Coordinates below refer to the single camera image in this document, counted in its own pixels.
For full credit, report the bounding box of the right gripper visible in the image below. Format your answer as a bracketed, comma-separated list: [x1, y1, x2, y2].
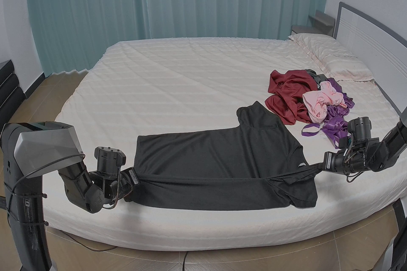
[322, 151, 350, 174]

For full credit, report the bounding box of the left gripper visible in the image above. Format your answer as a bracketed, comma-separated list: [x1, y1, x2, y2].
[116, 167, 141, 202]

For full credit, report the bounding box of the black T-shirt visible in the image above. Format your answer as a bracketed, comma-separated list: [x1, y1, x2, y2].
[131, 101, 322, 209]

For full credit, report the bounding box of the pile of clothes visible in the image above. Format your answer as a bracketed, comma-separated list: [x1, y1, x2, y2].
[265, 69, 355, 149]

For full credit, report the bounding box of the bed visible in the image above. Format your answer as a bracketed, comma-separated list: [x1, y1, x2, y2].
[41, 1, 407, 253]

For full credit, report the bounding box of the cream pillow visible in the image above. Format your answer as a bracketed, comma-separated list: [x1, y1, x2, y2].
[288, 32, 374, 82]

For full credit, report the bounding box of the grey bedside table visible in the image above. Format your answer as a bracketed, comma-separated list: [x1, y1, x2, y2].
[291, 10, 336, 39]

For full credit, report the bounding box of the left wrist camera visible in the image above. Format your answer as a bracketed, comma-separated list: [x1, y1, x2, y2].
[94, 146, 126, 176]

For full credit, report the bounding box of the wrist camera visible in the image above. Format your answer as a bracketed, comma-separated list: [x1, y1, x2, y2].
[339, 116, 373, 149]
[94, 146, 126, 176]

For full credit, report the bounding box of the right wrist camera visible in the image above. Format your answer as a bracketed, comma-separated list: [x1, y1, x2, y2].
[339, 116, 373, 149]

